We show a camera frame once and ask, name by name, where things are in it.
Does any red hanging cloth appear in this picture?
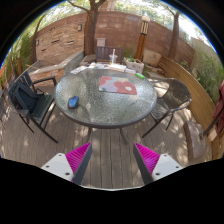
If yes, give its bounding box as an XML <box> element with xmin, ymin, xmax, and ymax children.
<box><xmin>213</xmin><ymin>79</ymin><xmax>224</xmax><ymax>134</ymax></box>

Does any pale stone slab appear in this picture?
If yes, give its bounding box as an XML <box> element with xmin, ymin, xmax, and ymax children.
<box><xmin>143</xmin><ymin>49</ymin><xmax>163</xmax><ymax>68</ymax></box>

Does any pinkish stone block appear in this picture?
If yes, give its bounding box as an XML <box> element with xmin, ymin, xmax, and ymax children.
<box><xmin>183</xmin><ymin>120</ymin><xmax>208</xmax><ymax>160</ymax></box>

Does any blue computer mouse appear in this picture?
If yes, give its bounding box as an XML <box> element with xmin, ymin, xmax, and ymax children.
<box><xmin>67</xmin><ymin>95</ymin><xmax>81</xmax><ymax>110</ymax></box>

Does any colourful open magazine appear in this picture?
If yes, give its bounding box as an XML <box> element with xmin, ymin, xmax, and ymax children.
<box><xmin>88</xmin><ymin>62</ymin><xmax>110</xmax><ymax>70</ymax></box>

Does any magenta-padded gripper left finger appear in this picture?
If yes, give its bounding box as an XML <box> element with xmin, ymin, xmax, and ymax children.
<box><xmin>40</xmin><ymin>142</ymin><xmax>93</xmax><ymax>185</ymax></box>

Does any slim straight tree trunk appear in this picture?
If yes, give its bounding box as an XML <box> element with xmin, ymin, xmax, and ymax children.
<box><xmin>166</xmin><ymin>9</ymin><xmax>181</xmax><ymax>60</ymax></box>

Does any stone raised garden bed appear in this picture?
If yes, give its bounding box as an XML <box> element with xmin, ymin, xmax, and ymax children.
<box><xmin>26</xmin><ymin>49</ymin><xmax>85</xmax><ymax>84</ymax></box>

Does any white stone planter box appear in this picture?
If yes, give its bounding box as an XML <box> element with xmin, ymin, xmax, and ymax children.
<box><xmin>123</xmin><ymin>57</ymin><xmax>145</xmax><ymax>74</ymax></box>

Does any dark wooden slatted chair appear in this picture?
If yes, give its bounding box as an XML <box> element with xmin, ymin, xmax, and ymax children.
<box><xmin>95</xmin><ymin>45</ymin><xmax>125</xmax><ymax>64</ymax></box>

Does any brown wicker metal chair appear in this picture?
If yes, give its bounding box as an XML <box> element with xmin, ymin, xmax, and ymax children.
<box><xmin>142</xmin><ymin>77</ymin><xmax>193</xmax><ymax>138</ymax></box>

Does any thick white book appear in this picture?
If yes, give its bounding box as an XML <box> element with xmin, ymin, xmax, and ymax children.
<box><xmin>108</xmin><ymin>63</ymin><xmax>128</xmax><ymax>73</ymax></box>

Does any black slatted armchair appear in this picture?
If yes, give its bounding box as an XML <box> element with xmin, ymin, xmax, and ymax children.
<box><xmin>6</xmin><ymin>71</ymin><xmax>59</xmax><ymax>144</ymax></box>

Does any wooden garden lamp post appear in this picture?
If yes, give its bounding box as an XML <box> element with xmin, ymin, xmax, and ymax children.
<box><xmin>134</xmin><ymin>15</ymin><xmax>151</xmax><ymax>62</ymax></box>

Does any white printed plate card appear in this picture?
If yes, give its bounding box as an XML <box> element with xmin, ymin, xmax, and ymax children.
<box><xmin>69</xmin><ymin>65</ymin><xmax>88</xmax><ymax>75</ymax></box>

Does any clear plastic cup with straw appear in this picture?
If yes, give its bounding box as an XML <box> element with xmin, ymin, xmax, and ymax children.
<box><xmin>108</xmin><ymin>48</ymin><xmax>119</xmax><ymax>65</ymax></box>

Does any curved wooden bench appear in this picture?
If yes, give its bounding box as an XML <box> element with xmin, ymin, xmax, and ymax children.
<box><xmin>156</xmin><ymin>56</ymin><xmax>224</xmax><ymax>160</ymax></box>

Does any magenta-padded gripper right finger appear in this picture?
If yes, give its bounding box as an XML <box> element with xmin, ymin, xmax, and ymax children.
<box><xmin>132</xmin><ymin>142</ymin><xmax>184</xmax><ymax>186</ymax></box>

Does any multicoloured patchy mouse pad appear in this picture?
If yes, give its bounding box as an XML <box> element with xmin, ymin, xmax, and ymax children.
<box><xmin>98</xmin><ymin>75</ymin><xmax>138</xmax><ymax>96</ymax></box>

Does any grey wall utility box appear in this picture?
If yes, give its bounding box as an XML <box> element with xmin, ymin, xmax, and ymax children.
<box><xmin>96</xmin><ymin>37</ymin><xmax>107</xmax><ymax>48</ymax></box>

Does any thick forked tree trunk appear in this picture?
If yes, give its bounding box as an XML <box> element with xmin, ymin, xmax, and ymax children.
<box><xmin>68</xmin><ymin>0</ymin><xmax>108</xmax><ymax>57</ymax></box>

